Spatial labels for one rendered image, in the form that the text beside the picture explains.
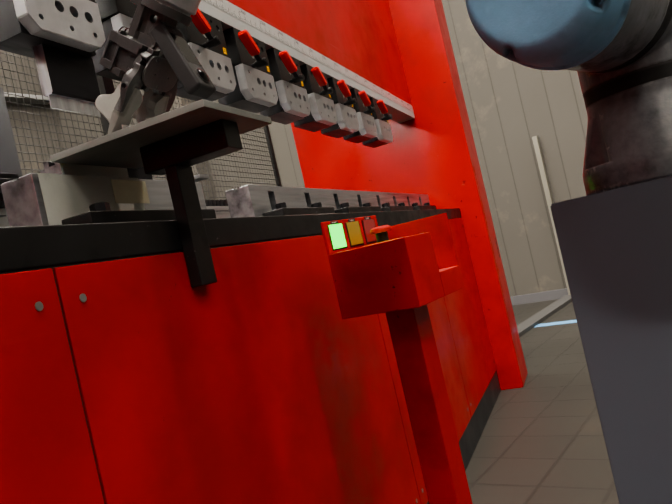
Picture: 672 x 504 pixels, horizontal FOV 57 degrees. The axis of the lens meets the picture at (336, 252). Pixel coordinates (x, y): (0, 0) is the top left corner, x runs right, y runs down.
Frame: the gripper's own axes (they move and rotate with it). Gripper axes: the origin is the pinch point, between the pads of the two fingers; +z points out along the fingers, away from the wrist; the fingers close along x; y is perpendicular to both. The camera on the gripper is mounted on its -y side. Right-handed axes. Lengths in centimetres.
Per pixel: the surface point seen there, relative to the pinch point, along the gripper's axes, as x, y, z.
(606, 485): -104, -103, 45
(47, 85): 4.8, 13.6, -2.3
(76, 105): -0.3, 12.2, -0.5
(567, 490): -102, -95, 52
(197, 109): 8.8, -14.6, -10.3
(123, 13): -11.5, 19.9, -15.7
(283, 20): -81, 32, -30
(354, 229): -37.2, -25.9, 2.9
